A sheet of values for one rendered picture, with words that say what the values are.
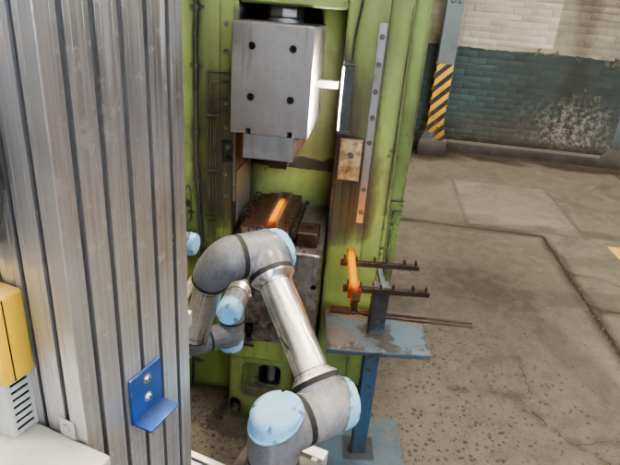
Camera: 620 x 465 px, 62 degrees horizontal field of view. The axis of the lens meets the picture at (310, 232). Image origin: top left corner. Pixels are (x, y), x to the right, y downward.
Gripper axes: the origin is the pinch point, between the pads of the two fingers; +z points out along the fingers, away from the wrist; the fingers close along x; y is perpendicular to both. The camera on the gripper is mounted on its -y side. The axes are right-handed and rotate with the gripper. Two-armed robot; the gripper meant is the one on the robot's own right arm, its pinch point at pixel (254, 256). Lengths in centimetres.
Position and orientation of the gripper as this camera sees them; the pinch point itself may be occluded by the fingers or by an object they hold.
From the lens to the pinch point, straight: 185.9
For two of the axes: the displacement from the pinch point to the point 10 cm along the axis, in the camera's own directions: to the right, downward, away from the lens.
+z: 1.2, -3.9, 9.1
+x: 9.9, 1.2, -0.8
